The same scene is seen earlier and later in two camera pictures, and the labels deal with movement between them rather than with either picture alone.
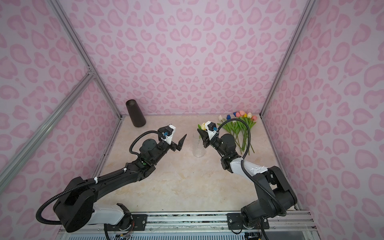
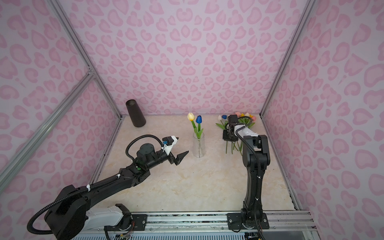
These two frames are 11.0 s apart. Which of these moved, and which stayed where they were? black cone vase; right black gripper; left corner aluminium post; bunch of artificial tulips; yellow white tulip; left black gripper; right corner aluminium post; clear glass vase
Moved: left black gripper; right black gripper; yellow white tulip
Stayed: right corner aluminium post; black cone vase; clear glass vase; bunch of artificial tulips; left corner aluminium post
